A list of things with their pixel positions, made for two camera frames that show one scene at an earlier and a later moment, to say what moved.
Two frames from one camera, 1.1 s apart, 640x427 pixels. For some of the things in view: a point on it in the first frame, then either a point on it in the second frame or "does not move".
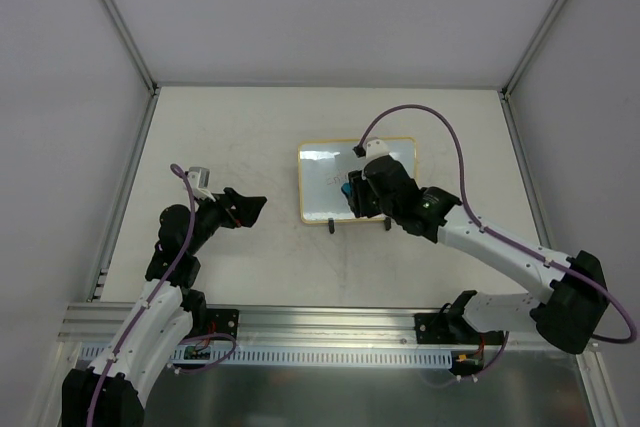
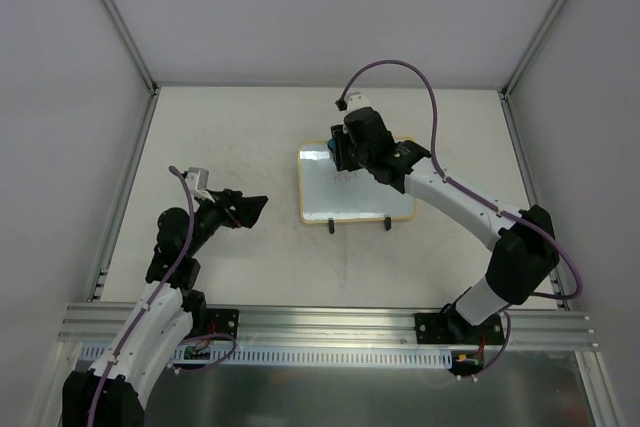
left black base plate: [222, 321] does not move
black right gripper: [360, 194] → [341, 148]
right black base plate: [451, 328] does not move
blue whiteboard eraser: [347, 189] → [332, 145]
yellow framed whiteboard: [323, 167] does not move
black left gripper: [228, 207] does not move
